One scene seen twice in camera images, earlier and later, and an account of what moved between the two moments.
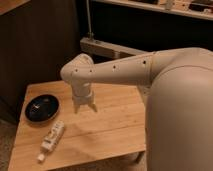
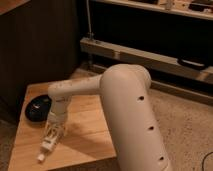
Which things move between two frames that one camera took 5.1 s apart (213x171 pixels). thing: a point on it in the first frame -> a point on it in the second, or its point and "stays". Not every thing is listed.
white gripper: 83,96 -> 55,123
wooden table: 116,128 stays
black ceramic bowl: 41,108 stays
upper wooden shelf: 195,8 stays
